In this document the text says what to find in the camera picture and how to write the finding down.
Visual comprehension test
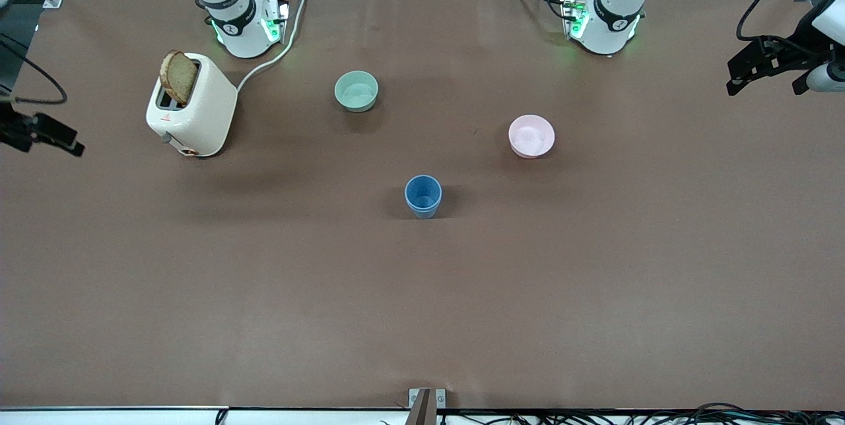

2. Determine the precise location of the brown bread slice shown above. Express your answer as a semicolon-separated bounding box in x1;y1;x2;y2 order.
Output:
160;50;199;106

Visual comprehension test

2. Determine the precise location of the cream white toaster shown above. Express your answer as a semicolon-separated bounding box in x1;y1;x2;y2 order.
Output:
146;52;238;158

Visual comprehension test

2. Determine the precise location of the pink bowl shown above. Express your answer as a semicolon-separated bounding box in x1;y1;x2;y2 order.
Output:
508;115;556;159

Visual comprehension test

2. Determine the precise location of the green bowl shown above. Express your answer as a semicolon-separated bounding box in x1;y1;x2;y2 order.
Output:
334;71;380;113

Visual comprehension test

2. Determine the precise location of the brown table cover sheet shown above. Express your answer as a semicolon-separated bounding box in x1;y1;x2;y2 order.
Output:
0;0;845;410

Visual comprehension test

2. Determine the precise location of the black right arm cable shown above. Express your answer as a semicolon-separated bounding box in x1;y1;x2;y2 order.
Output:
0;34;68;106

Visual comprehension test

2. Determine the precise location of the black cable bundle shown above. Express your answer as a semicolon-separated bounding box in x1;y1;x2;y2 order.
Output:
380;402;845;425

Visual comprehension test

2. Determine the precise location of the aluminium camera mount post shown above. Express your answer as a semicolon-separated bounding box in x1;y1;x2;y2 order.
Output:
406;387;447;425

